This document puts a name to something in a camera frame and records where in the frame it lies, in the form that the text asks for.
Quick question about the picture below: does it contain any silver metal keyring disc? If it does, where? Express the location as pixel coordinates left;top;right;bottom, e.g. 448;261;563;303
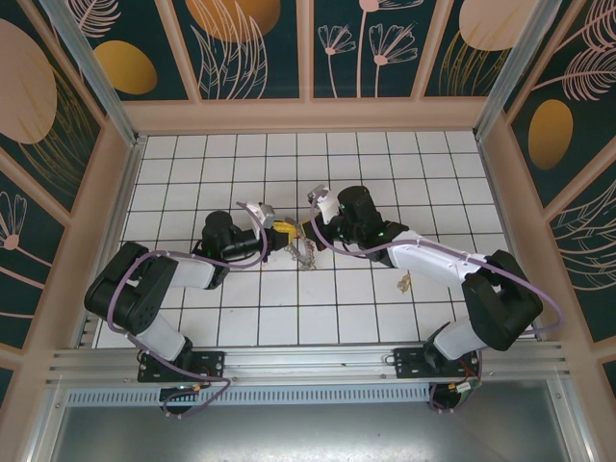
282;238;321;271

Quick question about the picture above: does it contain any grey metal sheet panel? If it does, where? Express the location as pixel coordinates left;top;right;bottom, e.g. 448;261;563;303
26;379;591;462

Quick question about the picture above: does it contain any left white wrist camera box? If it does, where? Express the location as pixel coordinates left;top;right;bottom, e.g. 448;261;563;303
244;200;278;232

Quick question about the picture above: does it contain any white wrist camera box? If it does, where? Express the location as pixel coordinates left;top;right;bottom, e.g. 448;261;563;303
244;200;278;232
306;185;338;225

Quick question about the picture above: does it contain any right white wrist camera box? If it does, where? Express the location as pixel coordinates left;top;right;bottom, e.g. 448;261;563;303
306;185;338;225

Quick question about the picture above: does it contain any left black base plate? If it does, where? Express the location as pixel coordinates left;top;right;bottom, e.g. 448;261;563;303
138;349;227;384

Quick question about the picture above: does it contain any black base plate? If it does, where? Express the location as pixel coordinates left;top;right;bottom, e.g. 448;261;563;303
393;346;482;381
138;349;227;384

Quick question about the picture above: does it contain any aluminium mounting rail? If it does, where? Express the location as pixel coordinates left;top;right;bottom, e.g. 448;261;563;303
45;341;574;389

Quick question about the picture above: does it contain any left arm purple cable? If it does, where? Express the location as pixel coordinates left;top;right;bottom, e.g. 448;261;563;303
109;201;235;419

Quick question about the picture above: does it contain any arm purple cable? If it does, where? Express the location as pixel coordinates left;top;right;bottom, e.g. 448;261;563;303
310;192;565;415
109;201;235;419

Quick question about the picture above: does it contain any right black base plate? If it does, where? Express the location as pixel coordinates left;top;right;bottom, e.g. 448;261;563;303
393;346;482;381

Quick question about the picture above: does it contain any grey slotted cable duct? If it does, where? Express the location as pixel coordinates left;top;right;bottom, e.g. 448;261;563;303
64;384;434;405

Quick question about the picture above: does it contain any aluminium frame post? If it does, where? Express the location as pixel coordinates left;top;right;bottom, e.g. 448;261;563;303
474;0;562;141
40;0;145;145

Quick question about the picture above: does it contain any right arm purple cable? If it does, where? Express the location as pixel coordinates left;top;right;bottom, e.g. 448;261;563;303
310;192;565;415

